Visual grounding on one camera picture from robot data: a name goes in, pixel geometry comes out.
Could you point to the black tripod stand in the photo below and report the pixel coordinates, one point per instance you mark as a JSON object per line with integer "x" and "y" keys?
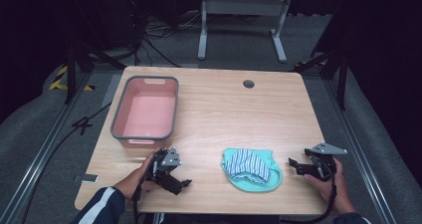
{"x": 341, "y": 81}
{"x": 70, "y": 74}

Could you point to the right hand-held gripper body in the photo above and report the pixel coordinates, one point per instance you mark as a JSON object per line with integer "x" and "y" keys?
{"x": 323, "y": 161}

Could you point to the grey metal desk frame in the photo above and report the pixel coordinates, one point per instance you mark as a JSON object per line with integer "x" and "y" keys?
{"x": 245, "y": 6}

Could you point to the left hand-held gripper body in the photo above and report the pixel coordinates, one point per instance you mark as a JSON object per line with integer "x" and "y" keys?
{"x": 167, "y": 164}

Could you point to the person's left hand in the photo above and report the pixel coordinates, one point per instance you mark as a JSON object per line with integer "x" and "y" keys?
{"x": 136, "y": 180}

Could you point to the grey tape piece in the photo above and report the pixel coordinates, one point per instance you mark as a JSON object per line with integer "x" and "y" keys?
{"x": 87, "y": 178}

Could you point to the aluminium floor rail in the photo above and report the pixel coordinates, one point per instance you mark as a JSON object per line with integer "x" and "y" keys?
{"x": 361, "y": 157}
{"x": 43, "y": 151}

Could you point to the black tape cross mark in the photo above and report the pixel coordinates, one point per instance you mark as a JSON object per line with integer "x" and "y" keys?
{"x": 82, "y": 125}

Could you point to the person's right hand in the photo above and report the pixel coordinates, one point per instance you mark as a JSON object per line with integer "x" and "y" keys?
{"x": 340, "y": 194}

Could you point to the yellow and black floor tape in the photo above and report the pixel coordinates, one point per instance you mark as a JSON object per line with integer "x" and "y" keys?
{"x": 57, "y": 83}

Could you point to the pink basket with grey rim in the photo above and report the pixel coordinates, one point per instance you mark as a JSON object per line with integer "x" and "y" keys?
{"x": 149, "y": 112}

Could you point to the teal and striped cloth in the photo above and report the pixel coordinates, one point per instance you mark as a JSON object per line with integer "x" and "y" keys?
{"x": 247, "y": 166}

